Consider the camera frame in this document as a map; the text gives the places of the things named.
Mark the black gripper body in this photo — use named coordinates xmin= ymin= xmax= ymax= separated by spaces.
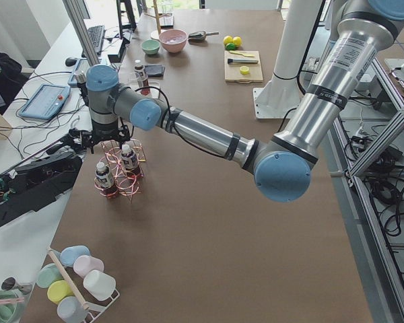
xmin=79 ymin=122 xmax=131 ymax=153

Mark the copper wire bottle basket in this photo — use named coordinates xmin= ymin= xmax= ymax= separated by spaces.
xmin=94 ymin=139 xmax=146 ymax=203

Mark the tea bottle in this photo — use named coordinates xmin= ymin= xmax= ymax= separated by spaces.
xmin=121 ymin=144 xmax=142 ymax=178
xmin=134 ymin=59 xmax=150 ymax=96
xmin=95 ymin=161 xmax=119 ymax=199

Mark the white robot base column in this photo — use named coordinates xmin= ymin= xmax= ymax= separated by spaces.
xmin=253 ymin=0 xmax=325 ymax=119

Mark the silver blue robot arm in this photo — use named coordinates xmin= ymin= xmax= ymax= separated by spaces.
xmin=86 ymin=1 xmax=404 ymax=202

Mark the cream serving tray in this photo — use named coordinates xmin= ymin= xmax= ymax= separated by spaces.
xmin=127 ymin=79 xmax=160 ymax=98

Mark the clear wine glass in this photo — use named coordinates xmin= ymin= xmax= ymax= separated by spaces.
xmin=127 ymin=72 xmax=139 ymax=90

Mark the black thermos bottle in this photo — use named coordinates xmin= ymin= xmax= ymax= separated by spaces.
xmin=74 ymin=70 xmax=89 ymax=106

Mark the blue teach pendant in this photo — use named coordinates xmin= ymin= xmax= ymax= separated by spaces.
xmin=67 ymin=58 xmax=90 ymax=87
xmin=18 ymin=84 xmax=71 ymax=120

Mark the grey folded cloth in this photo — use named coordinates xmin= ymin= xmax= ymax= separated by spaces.
xmin=144 ymin=64 xmax=165 ymax=78

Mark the black computer mouse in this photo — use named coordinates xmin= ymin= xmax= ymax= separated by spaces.
xmin=65 ymin=57 xmax=78 ymax=67

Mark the green bowl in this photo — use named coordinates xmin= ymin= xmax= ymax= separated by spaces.
xmin=141 ymin=39 xmax=160 ymax=55

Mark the black equipment case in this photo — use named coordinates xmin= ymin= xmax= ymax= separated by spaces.
xmin=0 ymin=127 xmax=89 ymax=229

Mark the black keyboard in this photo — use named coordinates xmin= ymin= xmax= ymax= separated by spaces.
xmin=87 ymin=25 xmax=105 ymax=56

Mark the pink bowl with ice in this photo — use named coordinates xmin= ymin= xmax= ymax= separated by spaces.
xmin=159 ymin=29 xmax=188 ymax=53

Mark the wooden stand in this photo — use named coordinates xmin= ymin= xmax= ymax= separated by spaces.
xmin=146 ymin=0 xmax=174 ymax=40

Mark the metal ice scoop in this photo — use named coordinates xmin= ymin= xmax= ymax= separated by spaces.
xmin=188 ymin=30 xmax=220 ymax=42

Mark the wooden cutting board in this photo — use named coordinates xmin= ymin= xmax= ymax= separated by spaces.
xmin=224 ymin=50 xmax=263 ymax=83

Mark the steel muddler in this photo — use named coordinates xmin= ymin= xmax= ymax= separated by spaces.
xmin=227 ymin=58 xmax=259 ymax=65

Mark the blue cup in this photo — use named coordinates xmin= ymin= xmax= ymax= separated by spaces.
xmin=59 ymin=245 xmax=91 ymax=267

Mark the pink cup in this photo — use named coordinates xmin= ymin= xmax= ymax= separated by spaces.
xmin=73 ymin=255 xmax=104 ymax=278

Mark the yellow plastic knife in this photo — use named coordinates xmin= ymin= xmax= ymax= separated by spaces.
xmin=229 ymin=50 xmax=255 ymax=57

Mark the half lemon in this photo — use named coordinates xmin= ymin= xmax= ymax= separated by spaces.
xmin=240 ymin=66 xmax=250 ymax=75

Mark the white cup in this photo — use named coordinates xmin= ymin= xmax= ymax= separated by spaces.
xmin=83 ymin=270 xmax=116 ymax=301

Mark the green cup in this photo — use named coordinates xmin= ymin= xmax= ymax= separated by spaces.
xmin=36 ymin=262 xmax=63 ymax=289

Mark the yellow cup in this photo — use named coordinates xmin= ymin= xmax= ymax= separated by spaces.
xmin=47 ymin=280 xmax=74 ymax=305

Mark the white cup rack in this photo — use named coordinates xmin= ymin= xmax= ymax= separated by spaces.
xmin=46 ymin=246 xmax=121 ymax=322

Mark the grey cup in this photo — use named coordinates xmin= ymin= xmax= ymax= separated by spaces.
xmin=57 ymin=296 xmax=88 ymax=323

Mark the metal jigger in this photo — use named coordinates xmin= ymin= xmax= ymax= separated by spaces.
xmin=1 ymin=277 xmax=33 ymax=295

